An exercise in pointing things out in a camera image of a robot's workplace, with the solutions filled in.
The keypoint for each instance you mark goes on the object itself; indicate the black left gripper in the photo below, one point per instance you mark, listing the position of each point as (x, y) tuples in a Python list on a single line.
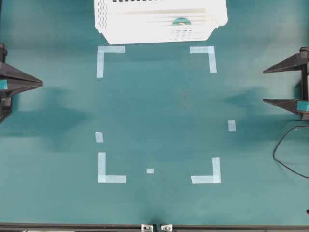
[(9, 72)]

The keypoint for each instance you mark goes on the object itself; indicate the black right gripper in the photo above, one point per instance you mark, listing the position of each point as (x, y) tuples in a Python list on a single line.
[(296, 62)]

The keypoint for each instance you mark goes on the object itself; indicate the teal tape roll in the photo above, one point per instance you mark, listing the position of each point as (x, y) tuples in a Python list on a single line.
[(182, 21)]

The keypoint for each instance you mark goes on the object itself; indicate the right small tape strip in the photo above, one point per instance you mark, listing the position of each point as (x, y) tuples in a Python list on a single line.
[(232, 126)]

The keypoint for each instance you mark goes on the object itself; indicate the small tape strip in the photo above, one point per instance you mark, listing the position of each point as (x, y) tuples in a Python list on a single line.
[(232, 126), (99, 137)]

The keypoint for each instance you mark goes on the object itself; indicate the top right tape corner mark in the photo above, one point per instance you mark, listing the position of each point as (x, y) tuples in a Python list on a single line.
[(210, 51)]

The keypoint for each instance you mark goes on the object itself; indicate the tape corner mark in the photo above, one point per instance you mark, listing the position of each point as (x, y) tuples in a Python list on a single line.
[(210, 51), (103, 177), (101, 51), (215, 178)]

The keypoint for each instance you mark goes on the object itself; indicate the top left tape corner mark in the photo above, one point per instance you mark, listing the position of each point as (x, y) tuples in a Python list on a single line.
[(101, 51)]

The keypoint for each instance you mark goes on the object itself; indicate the left small tape strip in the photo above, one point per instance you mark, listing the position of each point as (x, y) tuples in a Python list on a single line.
[(99, 137)]

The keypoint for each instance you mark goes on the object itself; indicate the bottom right tape corner mark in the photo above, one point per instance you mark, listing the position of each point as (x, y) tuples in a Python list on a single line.
[(215, 178)]

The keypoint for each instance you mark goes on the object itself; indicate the white plastic lattice basket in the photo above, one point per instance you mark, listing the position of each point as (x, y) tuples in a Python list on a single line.
[(150, 21)]

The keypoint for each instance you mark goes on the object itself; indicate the bottom left tape corner mark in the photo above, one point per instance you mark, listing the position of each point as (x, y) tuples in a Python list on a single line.
[(103, 177)]

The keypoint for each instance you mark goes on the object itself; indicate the bottom small tape piece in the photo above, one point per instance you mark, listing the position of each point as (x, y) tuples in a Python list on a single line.
[(150, 171)]

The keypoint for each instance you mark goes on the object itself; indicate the black table edge rail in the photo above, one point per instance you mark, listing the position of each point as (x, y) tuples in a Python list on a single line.
[(26, 227)]

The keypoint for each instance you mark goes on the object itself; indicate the right metal bracket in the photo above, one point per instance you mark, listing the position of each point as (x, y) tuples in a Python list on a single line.
[(167, 228)]

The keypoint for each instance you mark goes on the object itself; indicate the metal bracket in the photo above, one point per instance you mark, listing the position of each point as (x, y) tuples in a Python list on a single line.
[(167, 228), (146, 228)]

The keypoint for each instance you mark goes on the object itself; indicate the left metal bracket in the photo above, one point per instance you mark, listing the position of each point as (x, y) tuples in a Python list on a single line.
[(146, 228)]

